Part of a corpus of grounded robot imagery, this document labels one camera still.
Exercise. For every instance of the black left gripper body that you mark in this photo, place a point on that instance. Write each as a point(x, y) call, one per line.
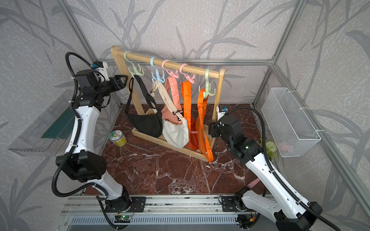
point(111, 86)

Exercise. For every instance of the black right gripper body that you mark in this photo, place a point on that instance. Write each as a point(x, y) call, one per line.
point(216, 131)

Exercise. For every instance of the bright orange crossbody bag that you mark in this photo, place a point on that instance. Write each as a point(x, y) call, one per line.
point(203, 142)

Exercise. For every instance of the dark orange crossbody bag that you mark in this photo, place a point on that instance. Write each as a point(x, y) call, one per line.
point(187, 105)

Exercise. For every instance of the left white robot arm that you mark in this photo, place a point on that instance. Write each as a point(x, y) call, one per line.
point(79, 162)

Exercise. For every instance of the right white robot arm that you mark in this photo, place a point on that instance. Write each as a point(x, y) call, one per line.
point(290, 211)

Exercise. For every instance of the green hook left end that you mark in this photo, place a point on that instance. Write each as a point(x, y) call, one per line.
point(136, 70)

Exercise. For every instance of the green hook end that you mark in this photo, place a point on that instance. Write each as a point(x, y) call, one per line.
point(136, 70)
point(207, 90)

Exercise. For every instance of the light blue hook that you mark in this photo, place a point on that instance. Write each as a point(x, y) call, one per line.
point(157, 76)

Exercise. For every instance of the green hook right end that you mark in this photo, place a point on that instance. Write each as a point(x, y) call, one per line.
point(207, 90)

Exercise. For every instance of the cream white crossbody bag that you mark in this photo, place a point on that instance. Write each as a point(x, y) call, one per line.
point(176, 135)

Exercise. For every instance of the pink hook left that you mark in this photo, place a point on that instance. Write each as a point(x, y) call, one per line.
point(169, 72)

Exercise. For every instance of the pink hook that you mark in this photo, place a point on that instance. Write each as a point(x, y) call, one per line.
point(169, 72)
point(187, 76)

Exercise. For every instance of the black crossbody bag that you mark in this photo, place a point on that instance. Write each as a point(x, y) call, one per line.
point(148, 124)

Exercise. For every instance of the pink crossbody bag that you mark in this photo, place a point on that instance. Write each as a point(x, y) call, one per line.
point(172, 102)

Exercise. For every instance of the pink hook right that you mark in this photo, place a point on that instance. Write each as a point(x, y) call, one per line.
point(187, 76)

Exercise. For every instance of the wooden clothes rack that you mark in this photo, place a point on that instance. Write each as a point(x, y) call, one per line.
point(139, 105)

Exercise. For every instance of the potted artificial flower plant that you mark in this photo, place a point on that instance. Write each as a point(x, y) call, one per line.
point(271, 150)

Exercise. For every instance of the purple pink toy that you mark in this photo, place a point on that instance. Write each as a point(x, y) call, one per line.
point(253, 183)

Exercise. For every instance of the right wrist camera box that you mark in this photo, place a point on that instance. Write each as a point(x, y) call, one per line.
point(221, 111)

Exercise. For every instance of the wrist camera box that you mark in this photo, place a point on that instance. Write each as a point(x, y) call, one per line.
point(101, 67)
point(221, 111)

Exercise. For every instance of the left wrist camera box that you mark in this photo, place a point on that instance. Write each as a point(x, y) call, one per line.
point(101, 67)

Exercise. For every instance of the white wire mesh basket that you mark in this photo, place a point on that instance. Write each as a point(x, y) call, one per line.
point(290, 127)

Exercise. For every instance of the clear acrylic wall shelf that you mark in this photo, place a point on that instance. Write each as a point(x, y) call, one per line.
point(50, 133)

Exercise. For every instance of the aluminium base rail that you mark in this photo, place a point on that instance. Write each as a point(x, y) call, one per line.
point(196, 209)

